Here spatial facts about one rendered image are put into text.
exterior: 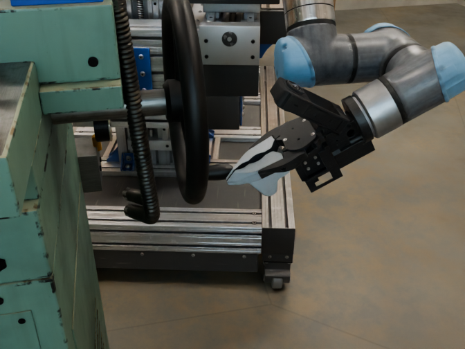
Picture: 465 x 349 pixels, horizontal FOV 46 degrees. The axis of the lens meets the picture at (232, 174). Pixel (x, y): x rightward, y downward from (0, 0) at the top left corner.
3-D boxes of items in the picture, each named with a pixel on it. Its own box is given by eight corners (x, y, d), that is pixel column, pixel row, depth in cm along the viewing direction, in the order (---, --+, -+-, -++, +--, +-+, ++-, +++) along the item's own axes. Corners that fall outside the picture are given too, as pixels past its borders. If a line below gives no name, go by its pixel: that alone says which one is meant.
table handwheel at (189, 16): (215, 5, 57) (181, -22, 83) (14, 16, 54) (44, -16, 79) (223, 242, 70) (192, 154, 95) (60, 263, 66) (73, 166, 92)
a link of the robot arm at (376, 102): (392, 93, 72) (368, 68, 79) (361, 111, 73) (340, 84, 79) (407, 134, 77) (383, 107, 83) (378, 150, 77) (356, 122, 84)
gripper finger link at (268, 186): (245, 215, 80) (302, 185, 79) (227, 188, 77) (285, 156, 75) (241, 203, 82) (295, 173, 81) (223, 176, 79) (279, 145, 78)
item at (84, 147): (104, 190, 106) (98, 154, 102) (37, 198, 104) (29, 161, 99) (103, 169, 113) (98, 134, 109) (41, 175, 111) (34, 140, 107)
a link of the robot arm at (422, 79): (450, 71, 82) (481, 96, 75) (383, 107, 83) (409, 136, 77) (437, 28, 78) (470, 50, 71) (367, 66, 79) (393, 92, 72)
